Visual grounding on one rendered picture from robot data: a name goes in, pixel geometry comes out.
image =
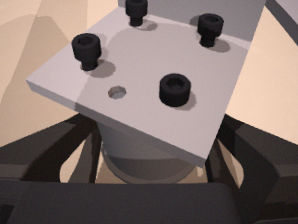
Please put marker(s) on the grey rectangular tray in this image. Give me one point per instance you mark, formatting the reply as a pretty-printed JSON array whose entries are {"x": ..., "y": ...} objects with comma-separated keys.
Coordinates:
[{"x": 286, "y": 15}]

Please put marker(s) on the black socket head screw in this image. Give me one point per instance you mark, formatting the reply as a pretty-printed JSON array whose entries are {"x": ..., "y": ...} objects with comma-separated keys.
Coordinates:
[
  {"x": 136, "y": 10},
  {"x": 87, "y": 49},
  {"x": 174, "y": 90},
  {"x": 209, "y": 27}
]

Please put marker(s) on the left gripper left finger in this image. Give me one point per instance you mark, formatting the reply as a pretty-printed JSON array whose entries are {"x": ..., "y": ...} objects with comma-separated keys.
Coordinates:
[{"x": 40, "y": 156}]

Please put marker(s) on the grey metal bracket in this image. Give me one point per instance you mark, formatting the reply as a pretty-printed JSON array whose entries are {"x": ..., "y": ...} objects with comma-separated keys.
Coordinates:
[{"x": 135, "y": 59}]

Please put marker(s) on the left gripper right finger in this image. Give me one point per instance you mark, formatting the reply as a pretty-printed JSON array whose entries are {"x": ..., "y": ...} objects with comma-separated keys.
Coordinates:
[{"x": 269, "y": 190}]

